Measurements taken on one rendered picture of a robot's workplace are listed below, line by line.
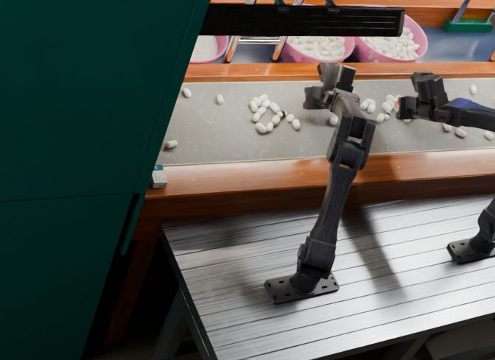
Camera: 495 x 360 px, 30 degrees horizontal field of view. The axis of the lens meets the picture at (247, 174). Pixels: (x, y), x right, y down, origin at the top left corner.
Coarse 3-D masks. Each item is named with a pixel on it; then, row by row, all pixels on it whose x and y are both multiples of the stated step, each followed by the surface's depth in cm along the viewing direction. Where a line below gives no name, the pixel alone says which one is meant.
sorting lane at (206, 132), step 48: (192, 96) 262; (240, 96) 268; (288, 96) 274; (384, 96) 287; (480, 96) 301; (192, 144) 250; (240, 144) 255; (288, 144) 261; (384, 144) 272; (432, 144) 279; (480, 144) 285
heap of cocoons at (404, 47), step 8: (408, 32) 313; (368, 40) 303; (376, 40) 304; (384, 40) 305; (392, 40) 307; (400, 40) 308; (408, 40) 309; (376, 48) 302; (384, 48) 303; (392, 48) 305; (400, 48) 305; (408, 48) 306; (416, 48) 308; (392, 56) 301; (400, 56) 303; (408, 56) 304; (416, 56) 305
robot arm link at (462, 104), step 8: (448, 104) 251; (456, 104) 250; (464, 104) 250; (472, 104) 249; (456, 112) 249; (464, 112) 247; (472, 112) 246; (480, 112) 245; (488, 112) 244; (456, 120) 250; (464, 120) 248; (472, 120) 247; (480, 120) 245; (488, 120) 244; (480, 128) 247; (488, 128) 245
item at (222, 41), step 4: (216, 36) 284; (220, 36) 282; (224, 36) 280; (220, 40) 281; (224, 40) 279; (220, 44) 281; (224, 44) 278; (220, 48) 280; (224, 48) 276; (220, 52) 277; (216, 56) 271; (192, 60) 267; (196, 60) 268; (200, 60) 268; (204, 60) 269; (208, 60) 270; (212, 60) 273
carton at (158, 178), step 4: (160, 164) 236; (156, 168) 235; (160, 168) 235; (152, 172) 233; (156, 172) 234; (160, 172) 234; (152, 176) 233; (156, 176) 233; (160, 176) 233; (164, 176) 234; (152, 180) 232; (156, 180) 232; (160, 180) 232; (164, 180) 233; (152, 184) 232; (156, 184) 232; (160, 184) 232; (164, 184) 233
